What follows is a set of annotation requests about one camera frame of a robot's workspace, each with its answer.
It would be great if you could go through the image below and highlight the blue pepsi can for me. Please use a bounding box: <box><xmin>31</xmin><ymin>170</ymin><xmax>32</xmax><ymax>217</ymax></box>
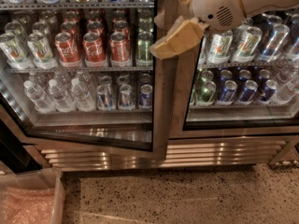
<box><xmin>138</xmin><ymin>84</ymin><xmax>152</xmax><ymax>109</ymax></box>

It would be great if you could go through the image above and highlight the fridge 7up can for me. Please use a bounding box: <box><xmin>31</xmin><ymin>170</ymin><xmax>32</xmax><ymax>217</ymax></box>
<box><xmin>207</xmin><ymin>30</ymin><xmax>233</xmax><ymax>63</ymax></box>
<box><xmin>231</xmin><ymin>26</ymin><xmax>263</xmax><ymax>63</ymax></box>

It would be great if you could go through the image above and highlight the steel fridge vent grille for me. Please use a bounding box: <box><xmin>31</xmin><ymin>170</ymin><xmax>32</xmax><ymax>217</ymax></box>
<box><xmin>25</xmin><ymin>135</ymin><xmax>298</xmax><ymax>172</ymax></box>

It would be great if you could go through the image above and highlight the front right coca-cola can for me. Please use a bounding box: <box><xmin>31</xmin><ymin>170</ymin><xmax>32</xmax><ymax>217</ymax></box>
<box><xmin>109</xmin><ymin>32</ymin><xmax>132</xmax><ymax>67</ymax></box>

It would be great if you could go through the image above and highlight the right fridge water bottle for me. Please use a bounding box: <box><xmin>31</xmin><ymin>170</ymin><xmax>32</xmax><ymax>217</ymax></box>
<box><xmin>274</xmin><ymin>76</ymin><xmax>299</xmax><ymax>105</ymax></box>

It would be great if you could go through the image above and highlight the right fridge left blue can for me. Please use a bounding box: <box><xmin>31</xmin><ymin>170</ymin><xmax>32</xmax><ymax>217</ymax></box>
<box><xmin>217</xmin><ymin>80</ymin><xmax>237</xmax><ymax>105</ymax></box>

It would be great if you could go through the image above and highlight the middle red bull can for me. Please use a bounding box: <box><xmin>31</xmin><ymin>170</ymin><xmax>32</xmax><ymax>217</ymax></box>
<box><xmin>119</xmin><ymin>84</ymin><xmax>135</xmax><ymax>110</ymax></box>

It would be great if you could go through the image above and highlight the coca-cola can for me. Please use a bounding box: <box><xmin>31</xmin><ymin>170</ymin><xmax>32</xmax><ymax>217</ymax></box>
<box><xmin>55</xmin><ymin>32</ymin><xmax>81</xmax><ymax>68</ymax></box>
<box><xmin>109</xmin><ymin>32</ymin><xmax>132</xmax><ymax>67</ymax></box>
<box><xmin>83</xmin><ymin>32</ymin><xmax>107</xmax><ymax>68</ymax></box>

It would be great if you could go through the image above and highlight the green soda can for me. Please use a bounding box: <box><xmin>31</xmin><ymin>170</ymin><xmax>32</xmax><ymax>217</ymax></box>
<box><xmin>135</xmin><ymin>32</ymin><xmax>153</xmax><ymax>66</ymax></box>

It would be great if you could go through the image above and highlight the right fridge left 7up can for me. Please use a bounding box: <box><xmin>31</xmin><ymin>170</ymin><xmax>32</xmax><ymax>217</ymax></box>
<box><xmin>207</xmin><ymin>30</ymin><xmax>233</xmax><ymax>63</ymax></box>

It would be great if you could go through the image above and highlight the silver blue tall can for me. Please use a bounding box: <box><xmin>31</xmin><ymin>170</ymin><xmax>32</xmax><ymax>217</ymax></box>
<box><xmin>257</xmin><ymin>24</ymin><xmax>290</xmax><ymax>63</ymax></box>

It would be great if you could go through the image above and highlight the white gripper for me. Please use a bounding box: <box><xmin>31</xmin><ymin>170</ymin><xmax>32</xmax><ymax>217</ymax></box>
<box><xmin>149</xmin><ymin>0</ymin><xmax>246</xmax><ymax>60</ymax></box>

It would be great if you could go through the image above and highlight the left water bottle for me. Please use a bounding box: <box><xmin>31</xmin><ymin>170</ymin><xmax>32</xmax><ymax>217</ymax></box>
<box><xmin>23</xmin><ymin>80</ymin><xmax>55</xmax><ymax>114</ymax></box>

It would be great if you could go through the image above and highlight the pink bubble wrap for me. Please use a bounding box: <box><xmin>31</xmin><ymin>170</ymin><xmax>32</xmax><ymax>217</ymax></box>
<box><xmin>0</xmin><ymin>187</ymin><xmax>55</xmax><ymax>224</ymax></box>

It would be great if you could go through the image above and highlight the front left 7up can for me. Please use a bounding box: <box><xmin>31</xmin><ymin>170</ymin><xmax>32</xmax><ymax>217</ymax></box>
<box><xmin>0</xmin><ymin>33</ymin><xmax>31</xmax><ymax>70</ymax></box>

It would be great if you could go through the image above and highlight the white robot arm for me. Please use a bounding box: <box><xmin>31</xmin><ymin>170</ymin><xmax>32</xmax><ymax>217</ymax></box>
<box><xmin>149</xmin><ymin>0</ymin><xmax>299</xmax><ymax>60</ymax></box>

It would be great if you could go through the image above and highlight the fridge blue can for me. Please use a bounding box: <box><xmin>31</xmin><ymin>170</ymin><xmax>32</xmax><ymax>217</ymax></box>
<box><xmin>217</xmin><ymin>80</ymin><xmax>237</xmax><ymax>105</ymax></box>
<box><xmin>237</xmin><ymin>79</ymin><xmax>258</xmax><ymax>105</ymax></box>
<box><xmin>257</xmin><ymin>79</ymin><xmax>278</xmax><ymax>105</ymax></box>

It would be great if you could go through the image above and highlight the glass fridge door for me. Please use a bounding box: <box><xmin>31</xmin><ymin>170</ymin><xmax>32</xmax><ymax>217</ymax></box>
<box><xmin>0</xmin><ymin>0</ymin><xmax>172</xmax><ymax>158</ymax></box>
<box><xmin>171</xmin><ymin>7</ymin><xmax>298</xmax><ymax>138</ymax></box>

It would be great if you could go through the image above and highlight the right fridge green can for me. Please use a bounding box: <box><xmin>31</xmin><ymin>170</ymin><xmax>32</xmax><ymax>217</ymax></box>
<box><xmin>196</xmin><ymin>81</ymin><xmax>216</xmax><ymax>106</ymax></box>

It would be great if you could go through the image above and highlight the red bull can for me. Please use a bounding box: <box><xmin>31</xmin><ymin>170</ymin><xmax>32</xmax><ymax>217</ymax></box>
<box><xmin>96</xmin><ymin>85</ymin><xmax>115</xmax><ymax>111</ymax></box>
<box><xmin>119</xmin><ymin>84</ymin><xmax>135</xmax><ymax>110</ymax></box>

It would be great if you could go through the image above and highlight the front left coca-cola can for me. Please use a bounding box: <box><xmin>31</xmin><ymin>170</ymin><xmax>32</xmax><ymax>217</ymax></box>
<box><xmin>55</xmin><ymin>32</ymin><xmax>81</xmax><ymax>68</ymax></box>

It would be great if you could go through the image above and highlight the middle water bottle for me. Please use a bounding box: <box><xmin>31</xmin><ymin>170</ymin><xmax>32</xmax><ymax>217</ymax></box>
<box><xmin>49</xmin><ymin>79</ymin><xmax>75</xmax><ymax>113</ymax></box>

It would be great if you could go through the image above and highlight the clear plastic bin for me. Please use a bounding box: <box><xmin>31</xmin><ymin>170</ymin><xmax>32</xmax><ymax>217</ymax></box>
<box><xmin>0</xmin><ymin>169</ymin><xmax>65</xmax><ymax>224</ymax></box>

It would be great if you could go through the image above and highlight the left red bull can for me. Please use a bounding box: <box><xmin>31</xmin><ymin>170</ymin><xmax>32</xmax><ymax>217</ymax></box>
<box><xmin>96</xmin><ymin>85</ymin><xmax>115</xmax><ymax>111</ymax></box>

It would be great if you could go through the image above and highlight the front middle coca-cola can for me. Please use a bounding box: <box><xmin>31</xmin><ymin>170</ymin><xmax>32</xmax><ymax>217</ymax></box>
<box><xmin>83</xmin><ymin>32</ymin><xmax>107</xmax><ymax>68</ymax></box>

